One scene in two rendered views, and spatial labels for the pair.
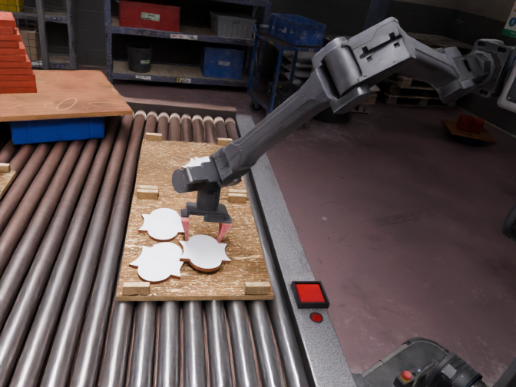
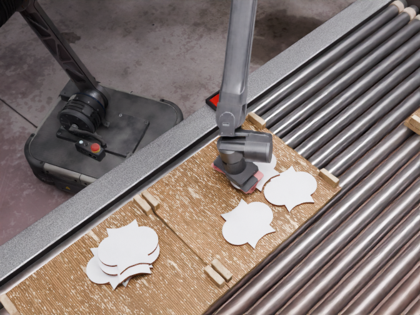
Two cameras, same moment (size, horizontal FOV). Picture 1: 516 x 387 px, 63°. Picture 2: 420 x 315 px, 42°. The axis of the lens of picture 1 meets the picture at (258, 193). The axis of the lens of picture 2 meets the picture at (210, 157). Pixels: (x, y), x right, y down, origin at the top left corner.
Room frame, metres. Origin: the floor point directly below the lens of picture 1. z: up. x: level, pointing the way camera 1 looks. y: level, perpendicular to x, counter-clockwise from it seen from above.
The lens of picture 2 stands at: (1.31, 0.78, 2.15)
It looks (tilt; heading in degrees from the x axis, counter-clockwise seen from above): 54 degrees down; 242
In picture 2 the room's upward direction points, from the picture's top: 1 degrees counter-clockwise
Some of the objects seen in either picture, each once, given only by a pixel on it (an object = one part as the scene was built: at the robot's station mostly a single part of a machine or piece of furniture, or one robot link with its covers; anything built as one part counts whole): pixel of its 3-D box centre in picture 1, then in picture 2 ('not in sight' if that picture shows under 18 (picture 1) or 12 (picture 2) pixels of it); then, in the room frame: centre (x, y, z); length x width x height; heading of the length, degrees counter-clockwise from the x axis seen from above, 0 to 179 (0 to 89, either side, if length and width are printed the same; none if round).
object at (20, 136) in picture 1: (53, 113); not in sight; (1.45, 0.81, 0.97); 0.31 x 0.31 x 0.10; 36
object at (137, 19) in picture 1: (148, 13); not in sight; (5.08, 1.58, 0.78); 0.66 x 0.45 x 0.28; 112
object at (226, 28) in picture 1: (231, 24); not in sight; (5.41, 0.66, 0.76); 0.50 x 0.36 x 0.24; 118
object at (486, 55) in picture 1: (477, 68); not in sight; (1.05, -0.46, 1.45); 0.09 x 0.08 x 0.12; 42
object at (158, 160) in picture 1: (190, 168); (114, 294); (1.29, 0.24, 0.93); 0.41 x 0.35 x 0.02; 15
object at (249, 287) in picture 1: (256, 288); (257, 120); (0.73, -0.04, 0.95); 0.06 x 0.02 x 0.03; 104
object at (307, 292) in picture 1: (309, 294); (222, 102); (0.77, -0.16, 0.92); 0.06 x 0.06 x 0.01; 14
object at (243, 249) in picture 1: (194, 242); (240, 192); (0.89, 0.14, 0.93); 0.41 x 0.35 x 0.02; 14
